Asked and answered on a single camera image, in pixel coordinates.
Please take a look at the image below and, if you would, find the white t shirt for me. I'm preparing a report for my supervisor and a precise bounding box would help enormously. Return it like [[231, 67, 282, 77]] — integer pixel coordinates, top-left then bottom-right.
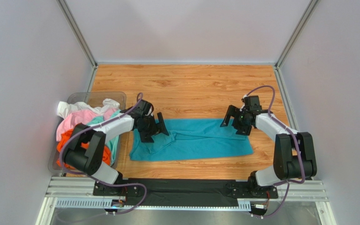
[[56, 98, 121, 119]]

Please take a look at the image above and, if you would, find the clear plastic bin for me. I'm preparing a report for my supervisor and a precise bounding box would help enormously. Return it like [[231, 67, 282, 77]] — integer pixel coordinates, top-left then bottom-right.
[[48, 91, 127, 173]]

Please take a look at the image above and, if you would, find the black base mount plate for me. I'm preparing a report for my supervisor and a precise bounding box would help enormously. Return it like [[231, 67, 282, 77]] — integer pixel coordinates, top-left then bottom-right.
[[93, 179, 278, 207]]

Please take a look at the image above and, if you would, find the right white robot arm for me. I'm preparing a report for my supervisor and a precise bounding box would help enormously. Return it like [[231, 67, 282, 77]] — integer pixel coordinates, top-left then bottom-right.
[[220, 95, 317, 197]]

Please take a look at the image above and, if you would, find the aluminium front frame rail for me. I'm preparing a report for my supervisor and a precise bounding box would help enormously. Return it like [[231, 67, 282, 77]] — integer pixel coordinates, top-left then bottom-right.
[[37, 177, 336, 225]]

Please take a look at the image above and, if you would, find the orange t shirt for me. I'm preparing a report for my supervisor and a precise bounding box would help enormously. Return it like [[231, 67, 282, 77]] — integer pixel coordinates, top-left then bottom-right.
[[56, 129, 112, 170]]

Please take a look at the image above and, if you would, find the pink t shirt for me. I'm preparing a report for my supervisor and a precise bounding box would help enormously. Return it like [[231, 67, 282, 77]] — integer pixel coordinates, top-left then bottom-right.
[[56, 108, 119, 142]]

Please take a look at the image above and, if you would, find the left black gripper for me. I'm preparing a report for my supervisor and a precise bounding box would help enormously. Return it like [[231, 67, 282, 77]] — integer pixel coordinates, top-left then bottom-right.
[[138, 112, 169, 142]]

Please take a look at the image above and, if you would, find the teal t shirt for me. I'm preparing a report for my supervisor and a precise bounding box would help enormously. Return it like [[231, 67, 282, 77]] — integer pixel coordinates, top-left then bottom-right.
[[129, 119, 254, 162]]

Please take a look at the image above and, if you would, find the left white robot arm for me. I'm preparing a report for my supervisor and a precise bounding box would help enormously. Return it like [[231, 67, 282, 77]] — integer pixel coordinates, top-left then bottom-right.
[[59, 99, 169, 192]]

